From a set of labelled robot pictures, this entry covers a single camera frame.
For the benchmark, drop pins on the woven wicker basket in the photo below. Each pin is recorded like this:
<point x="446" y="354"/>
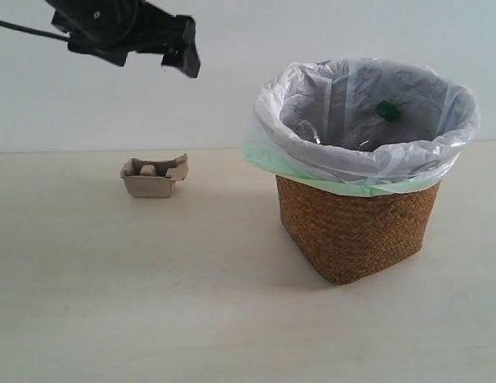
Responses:
<point x="346" y="238"/>

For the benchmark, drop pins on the clear bottle green label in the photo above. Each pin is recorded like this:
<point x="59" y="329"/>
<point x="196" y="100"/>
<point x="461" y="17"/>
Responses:
<point x="364" y="132"/>

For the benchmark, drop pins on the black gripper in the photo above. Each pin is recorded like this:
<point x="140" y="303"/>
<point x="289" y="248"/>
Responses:
<point x="110" y="30"/>

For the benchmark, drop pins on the grey cardboard egg carton piece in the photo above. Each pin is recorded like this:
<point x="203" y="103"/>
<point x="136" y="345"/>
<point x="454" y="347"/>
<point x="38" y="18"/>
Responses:
<point x="153" y="179"/>

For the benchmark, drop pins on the translucent green-white bin liner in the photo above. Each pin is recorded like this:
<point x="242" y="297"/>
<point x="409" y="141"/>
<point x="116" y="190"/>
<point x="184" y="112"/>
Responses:
<point x="439" y="118"/>

